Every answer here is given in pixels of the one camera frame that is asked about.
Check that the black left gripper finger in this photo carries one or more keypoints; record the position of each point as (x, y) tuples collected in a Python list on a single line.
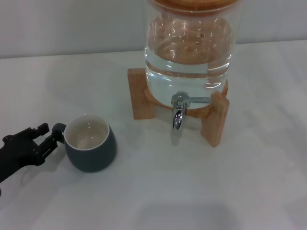
[(42, 129), (51, 143)]

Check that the glass water dispenser jar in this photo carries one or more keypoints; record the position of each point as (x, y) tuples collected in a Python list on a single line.
[(187, 76)]

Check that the chrome faucet tap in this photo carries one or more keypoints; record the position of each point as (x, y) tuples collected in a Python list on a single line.
[(178, 119)]

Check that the dark grey ceramic mug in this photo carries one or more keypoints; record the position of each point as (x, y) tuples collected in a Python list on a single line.
[(96, 160)]

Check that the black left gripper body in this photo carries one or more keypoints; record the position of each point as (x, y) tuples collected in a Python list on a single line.
[(19, 153)]

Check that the wooden jar lid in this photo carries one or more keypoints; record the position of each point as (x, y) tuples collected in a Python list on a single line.
[(192, 4)]

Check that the wooden dispenser stand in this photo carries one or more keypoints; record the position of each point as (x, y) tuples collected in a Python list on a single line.
[(136, 95)]

